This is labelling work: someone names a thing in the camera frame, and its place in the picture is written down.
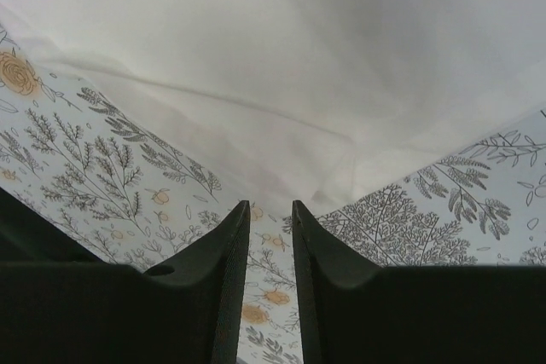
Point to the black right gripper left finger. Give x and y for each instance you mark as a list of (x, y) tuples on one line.
[(62, 304)]

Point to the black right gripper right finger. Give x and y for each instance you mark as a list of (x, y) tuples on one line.
[(354, 311)]

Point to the white t shirt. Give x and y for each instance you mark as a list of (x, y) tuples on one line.
[(319, 100)]

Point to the floral patterned table mat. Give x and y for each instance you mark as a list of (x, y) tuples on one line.
[(128, 196)]

